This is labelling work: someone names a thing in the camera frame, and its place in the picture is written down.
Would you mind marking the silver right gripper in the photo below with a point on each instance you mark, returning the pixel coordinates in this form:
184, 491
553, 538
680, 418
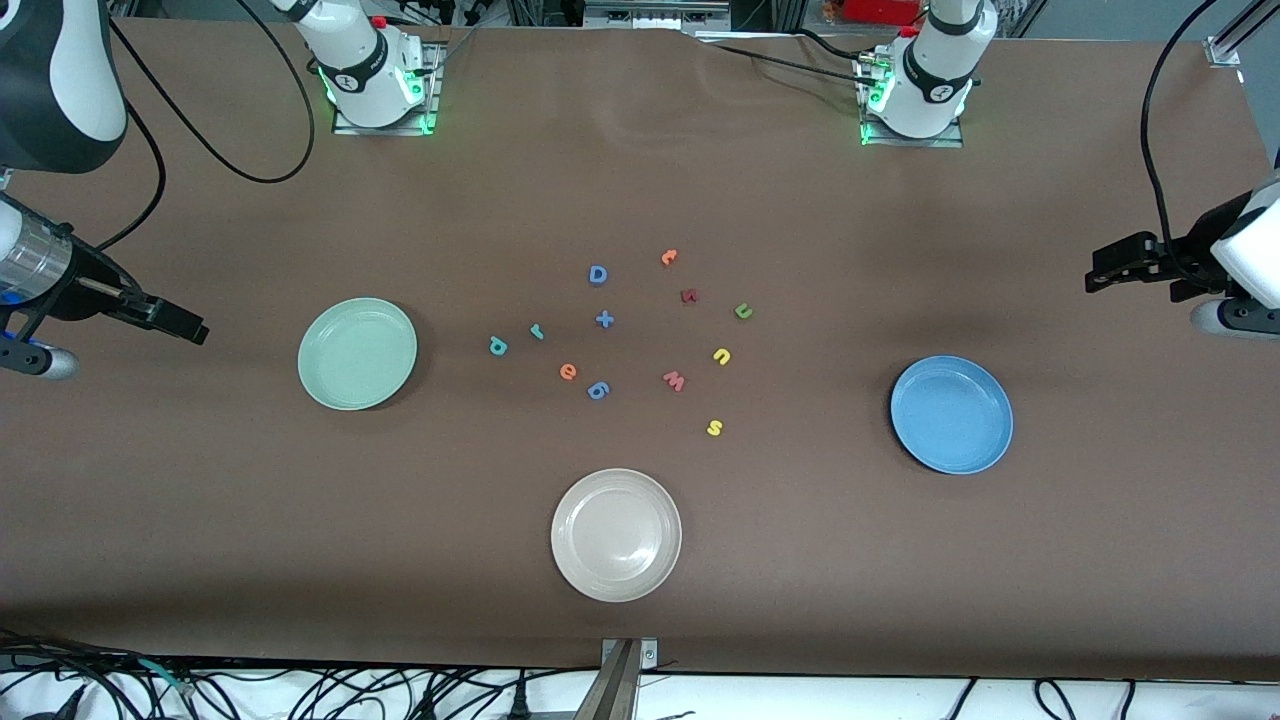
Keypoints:
82, 285

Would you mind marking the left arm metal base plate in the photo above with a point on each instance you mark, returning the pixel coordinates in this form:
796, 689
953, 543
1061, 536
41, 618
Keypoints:
950, 140

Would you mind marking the aluminium frame rail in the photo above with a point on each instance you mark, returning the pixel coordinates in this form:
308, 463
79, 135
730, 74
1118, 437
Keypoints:
655, 14

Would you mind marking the mint green plate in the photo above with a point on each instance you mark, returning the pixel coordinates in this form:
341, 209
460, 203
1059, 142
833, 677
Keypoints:
357, 354

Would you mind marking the pink letter w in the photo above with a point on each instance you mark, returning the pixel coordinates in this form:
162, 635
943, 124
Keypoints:
674, 381

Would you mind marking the brown table cover sheet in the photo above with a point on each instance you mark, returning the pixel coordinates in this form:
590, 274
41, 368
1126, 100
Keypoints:
200, 550

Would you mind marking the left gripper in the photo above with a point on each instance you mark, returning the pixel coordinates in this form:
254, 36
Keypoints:
1190, 265

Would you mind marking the aluminium frame post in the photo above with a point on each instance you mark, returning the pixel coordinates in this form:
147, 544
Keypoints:
612, 690

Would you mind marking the aluminium corner bracket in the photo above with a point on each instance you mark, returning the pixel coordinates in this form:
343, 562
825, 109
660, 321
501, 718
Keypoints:
1222, 52

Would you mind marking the beige plate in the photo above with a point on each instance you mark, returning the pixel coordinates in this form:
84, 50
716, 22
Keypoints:
616, 535

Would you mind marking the black power plug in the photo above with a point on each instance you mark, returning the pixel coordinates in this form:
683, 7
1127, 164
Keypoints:
519, 705

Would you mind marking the blue plate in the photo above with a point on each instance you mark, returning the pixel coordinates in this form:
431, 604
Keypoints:
951, 415

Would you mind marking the blue number 6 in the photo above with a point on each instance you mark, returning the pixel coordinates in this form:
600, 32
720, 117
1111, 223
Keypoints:
598, 391

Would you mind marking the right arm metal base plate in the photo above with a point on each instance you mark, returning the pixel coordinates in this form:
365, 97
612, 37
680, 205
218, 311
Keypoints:
350, 127

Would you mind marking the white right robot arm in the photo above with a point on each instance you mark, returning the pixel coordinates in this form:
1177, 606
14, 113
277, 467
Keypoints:
60, 90

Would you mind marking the red box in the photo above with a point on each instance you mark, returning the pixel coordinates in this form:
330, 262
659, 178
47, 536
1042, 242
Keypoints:
880, 10

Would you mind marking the blue letter D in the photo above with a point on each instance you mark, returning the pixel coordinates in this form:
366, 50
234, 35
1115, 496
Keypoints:
591, 275

